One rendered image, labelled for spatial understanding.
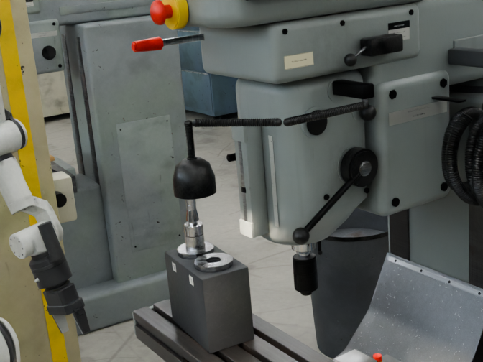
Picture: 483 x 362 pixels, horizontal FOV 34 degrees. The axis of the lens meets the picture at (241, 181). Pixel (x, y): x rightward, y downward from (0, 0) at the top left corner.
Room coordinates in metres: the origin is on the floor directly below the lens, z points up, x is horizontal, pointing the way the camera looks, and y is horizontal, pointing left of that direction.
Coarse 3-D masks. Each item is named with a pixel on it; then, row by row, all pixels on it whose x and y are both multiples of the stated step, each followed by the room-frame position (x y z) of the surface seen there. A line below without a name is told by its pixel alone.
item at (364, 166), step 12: (348, 156) 1.34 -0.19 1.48; (360, 156) 1.33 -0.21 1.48; (372, 156) 1.35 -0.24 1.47; (348, 168) 1.33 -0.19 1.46; (360, 168) 1.33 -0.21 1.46; (372, 168) 1.35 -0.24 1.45; (348, 180) 1.32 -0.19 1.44; (360, 180) 1.33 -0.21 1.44; (336, 192) 1.31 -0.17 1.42; (300, 228) 1.26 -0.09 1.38; (312, 228) 1.27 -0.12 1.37; (300, 240) 1.25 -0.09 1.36
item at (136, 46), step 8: (144, 40) 1.37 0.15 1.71; (152, 40) 1.38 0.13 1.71; (160, 40) 1.39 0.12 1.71; (168, 40) 1.40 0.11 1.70; (176, 40) 1.41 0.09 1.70; (184, 40) 1.41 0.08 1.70; (192, 40) 1.42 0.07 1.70; (200, 40) 1.44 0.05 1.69; (136, 48) 1.36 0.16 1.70; (144, 48) 1.37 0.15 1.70; (152, 48) 1.38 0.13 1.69; (160, 48) 1.39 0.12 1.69
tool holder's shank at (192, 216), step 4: (188, 200) 1.78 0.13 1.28; (192, 200) 1.78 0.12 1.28; (188, 204) 1.78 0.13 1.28; (192, 204) 1.78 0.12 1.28; (188, 208) 1.78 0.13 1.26; (192, 208) 1.77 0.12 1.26; (188, 212) 1.78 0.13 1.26; (192, 212) 1.77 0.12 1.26; (196, 212) 1.78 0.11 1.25; (188, 216) 1.78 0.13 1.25; (192, 216) 1.77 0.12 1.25; (196, 216) 1.78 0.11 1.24; (188, 220) 1.77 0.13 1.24; (192, 220) 1.77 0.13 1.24; (196, 220) 1.77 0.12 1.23; (192, 224) 1.78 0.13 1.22
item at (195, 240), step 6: (186, 234) 1.77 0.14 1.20; (192, 234) 1.76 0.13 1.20; (198, 234) 1.77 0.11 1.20; (186, 240) 1.77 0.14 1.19; (192, 240) 1.76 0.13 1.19; (198, 240) 1.77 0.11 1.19; (204, 240) 1.79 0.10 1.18; (186, 246) 1.78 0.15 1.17; (192, 246) 1.76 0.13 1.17; (198, 246) 1.77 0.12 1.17; (204, 246) 1.78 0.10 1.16
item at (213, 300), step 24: (168, 264) 1.79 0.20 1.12; (192, 264) 1.71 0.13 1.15; (216, 264) 1.67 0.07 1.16; (240, 264) 1.69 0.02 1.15; (192, 288) 1.67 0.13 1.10; (216, 288) 1.63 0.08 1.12; (240, 288) 1.66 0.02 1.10; (192, 312) 1.69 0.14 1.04; (216, 312) 1.63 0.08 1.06; (240, 312) 1.66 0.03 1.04; (192, 336) 1.70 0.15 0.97; (216, 336) 1.63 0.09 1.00; (240, 336) 1.65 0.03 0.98
